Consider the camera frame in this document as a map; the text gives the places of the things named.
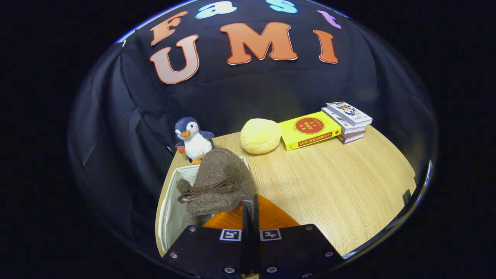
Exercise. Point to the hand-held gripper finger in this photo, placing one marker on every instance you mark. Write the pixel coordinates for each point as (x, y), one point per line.
(247, 248)
(256, 248)

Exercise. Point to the brown fabric storage box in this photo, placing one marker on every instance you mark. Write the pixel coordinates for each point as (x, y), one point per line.
(174, 221)

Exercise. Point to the brown fuzzy shoe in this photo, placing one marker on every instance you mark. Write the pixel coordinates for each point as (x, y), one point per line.
(217, 166)

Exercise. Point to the yellow bun-shaped plush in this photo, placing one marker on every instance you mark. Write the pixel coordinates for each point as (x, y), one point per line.
(260, 135)

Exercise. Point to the penguin plush toy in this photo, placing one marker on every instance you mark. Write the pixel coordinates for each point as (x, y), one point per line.
(195, 145)

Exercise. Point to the yellow book with red label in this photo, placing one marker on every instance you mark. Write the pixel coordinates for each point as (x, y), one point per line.
(310, 133)

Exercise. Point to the plain white book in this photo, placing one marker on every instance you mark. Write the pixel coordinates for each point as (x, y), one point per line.
(354, 130)

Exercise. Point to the black backdrop cloth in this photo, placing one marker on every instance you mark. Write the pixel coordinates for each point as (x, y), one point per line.
(252, 89)

